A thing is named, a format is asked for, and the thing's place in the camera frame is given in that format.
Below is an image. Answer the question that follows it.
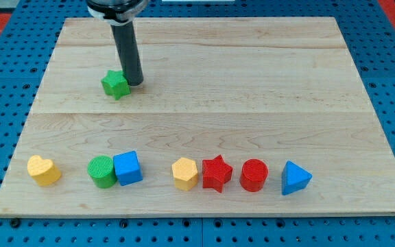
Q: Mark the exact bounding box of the green star block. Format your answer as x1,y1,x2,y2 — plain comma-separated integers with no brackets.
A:
101,70,131,100

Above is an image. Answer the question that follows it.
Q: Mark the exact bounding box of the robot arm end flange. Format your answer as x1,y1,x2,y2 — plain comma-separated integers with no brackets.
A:
86,0,149,26

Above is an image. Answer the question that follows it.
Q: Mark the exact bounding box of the red star block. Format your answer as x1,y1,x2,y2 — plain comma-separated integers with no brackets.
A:
202,154,233,193

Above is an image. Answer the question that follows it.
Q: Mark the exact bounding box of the light wooden board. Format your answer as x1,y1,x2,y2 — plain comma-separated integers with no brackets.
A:
0,17,395,219

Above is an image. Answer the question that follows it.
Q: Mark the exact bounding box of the yellow hexagon block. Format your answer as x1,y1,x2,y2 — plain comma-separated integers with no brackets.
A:
171,157,198,191

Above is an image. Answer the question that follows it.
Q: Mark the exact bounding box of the red cylinder block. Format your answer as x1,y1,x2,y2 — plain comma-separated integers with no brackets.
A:
239,159,269,192

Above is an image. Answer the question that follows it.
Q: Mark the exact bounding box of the blue cube block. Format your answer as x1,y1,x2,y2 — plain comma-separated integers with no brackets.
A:
112,151,143,186

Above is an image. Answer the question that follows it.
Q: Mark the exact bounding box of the green cylinder block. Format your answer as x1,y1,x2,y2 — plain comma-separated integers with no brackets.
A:
87,155,117,189

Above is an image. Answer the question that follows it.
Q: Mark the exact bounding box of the blue triangle block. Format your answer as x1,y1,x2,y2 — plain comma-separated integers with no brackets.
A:
281,161,313,196

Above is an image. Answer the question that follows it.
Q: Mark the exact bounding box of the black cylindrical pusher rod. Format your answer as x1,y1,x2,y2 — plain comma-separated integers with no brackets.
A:
111,21,144,86

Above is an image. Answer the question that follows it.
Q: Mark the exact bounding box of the yellow heart block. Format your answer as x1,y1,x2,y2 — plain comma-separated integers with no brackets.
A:
27,155,62,187

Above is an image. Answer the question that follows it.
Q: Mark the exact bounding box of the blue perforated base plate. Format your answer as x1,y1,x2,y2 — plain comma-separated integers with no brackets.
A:
0,0,395,246

